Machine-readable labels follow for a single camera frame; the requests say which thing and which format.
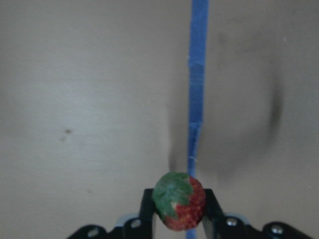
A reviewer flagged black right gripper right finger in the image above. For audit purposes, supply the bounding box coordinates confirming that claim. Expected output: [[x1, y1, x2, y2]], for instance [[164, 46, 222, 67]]
[[202, 189, 229, 239]]

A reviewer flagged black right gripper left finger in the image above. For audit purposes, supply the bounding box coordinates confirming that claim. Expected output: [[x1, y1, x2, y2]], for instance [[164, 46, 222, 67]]
[[122, 189, 156, 239]]

